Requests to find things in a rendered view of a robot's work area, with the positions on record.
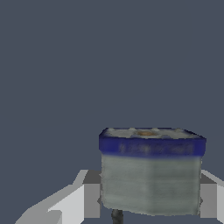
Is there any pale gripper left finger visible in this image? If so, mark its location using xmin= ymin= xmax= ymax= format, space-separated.
xmin=15 ymin=169 xmax=102 ymax=224

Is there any grey box with blue lid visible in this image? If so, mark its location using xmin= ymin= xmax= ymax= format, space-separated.
xmin=98 ymin=127 xmax=207 ymax=217

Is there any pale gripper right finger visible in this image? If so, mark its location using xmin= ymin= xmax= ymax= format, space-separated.
xmin=199 ymin=169 xmax=224 ymax=224

